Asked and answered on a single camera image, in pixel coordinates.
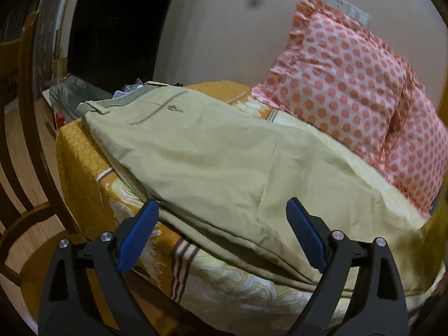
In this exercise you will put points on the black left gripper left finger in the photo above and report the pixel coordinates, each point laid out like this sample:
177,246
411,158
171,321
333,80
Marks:
67,305

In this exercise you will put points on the black television screen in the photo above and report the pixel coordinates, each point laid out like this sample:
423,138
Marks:
114,42

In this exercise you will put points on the yellow patterned bed sheet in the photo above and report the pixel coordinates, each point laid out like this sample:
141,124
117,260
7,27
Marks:
221,294

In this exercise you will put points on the pink polka dot pillow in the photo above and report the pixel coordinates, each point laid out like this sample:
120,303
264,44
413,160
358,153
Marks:
336,75
415,154

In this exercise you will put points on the glass top side table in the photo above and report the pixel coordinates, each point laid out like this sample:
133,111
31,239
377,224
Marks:
61,100

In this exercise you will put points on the dark wooden chair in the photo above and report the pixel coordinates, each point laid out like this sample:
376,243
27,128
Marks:
29,193

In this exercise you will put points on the beige khaki pants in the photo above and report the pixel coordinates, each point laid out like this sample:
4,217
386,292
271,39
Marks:
225,176

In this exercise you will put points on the white wall switch plate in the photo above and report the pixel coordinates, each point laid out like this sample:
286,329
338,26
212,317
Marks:
352,11

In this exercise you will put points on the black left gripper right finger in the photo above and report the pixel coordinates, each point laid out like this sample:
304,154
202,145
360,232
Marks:
377,305

